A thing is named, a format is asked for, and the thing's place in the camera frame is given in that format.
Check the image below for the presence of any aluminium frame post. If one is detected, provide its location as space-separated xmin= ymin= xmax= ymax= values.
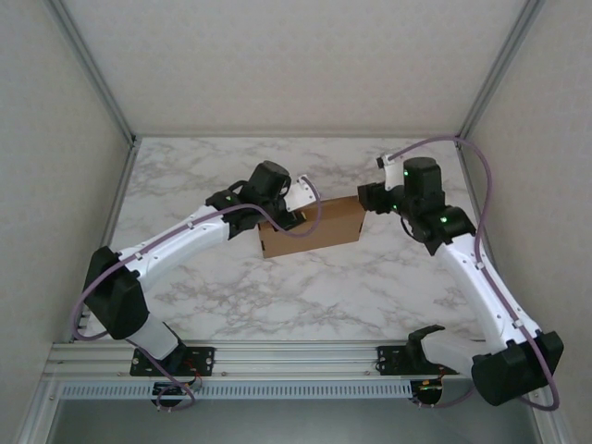
xmin=455 ymin=0 xmax=547 ymax=142
xmin=45 ymin=0 xmax=140 ymax=144

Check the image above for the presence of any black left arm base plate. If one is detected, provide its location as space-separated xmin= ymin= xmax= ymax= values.
xmin=129 ymin=345 xmax=217 ymax=378

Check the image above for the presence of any aluminium left side rail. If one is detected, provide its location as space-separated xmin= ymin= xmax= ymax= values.
xmin=68 ymin=138 xmax=140 ymax=343

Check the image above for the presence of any aluminium right side rail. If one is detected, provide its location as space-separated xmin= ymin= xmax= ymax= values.
xmin=455 ymin=138 xmax=517 ymax=341

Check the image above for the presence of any aluminium frame beam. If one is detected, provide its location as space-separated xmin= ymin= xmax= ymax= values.
xmin=43 ymin=340 xmax=549 ymax=381

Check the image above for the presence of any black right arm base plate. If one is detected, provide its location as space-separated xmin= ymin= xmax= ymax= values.
xmin=376 ymin=344 xmax=463 ymax=376

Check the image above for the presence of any aluminium rail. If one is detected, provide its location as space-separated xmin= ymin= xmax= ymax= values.
xmin=68 ymin=138 xmax=140 ymax=343
xmin=136 ymin=132 xmax=459 ymax=140
xmin=455 ymin=138 xmax=517 ymax=341

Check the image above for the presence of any aluminium left frame post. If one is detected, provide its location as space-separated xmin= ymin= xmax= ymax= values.
xmin=45 ymin=0 xmax=140 ymax=144

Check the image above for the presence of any aluminium right frame post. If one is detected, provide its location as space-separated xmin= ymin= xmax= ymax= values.
xmin=455 ymin=0 xmax=547 ymax=142

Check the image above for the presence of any brown cardboard box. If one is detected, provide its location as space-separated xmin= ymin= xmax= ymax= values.
xmin=257 ymin=194 xmax=366 ymax=259

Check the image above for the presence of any grey slotted cable duct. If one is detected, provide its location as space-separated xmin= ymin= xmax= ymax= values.
xmin=59 ymin=381 xmax=413 ymax=400

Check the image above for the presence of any aluminium back rail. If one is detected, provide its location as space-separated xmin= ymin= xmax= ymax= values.
xmin=136 ymin=132 xmax=459 ymax=140

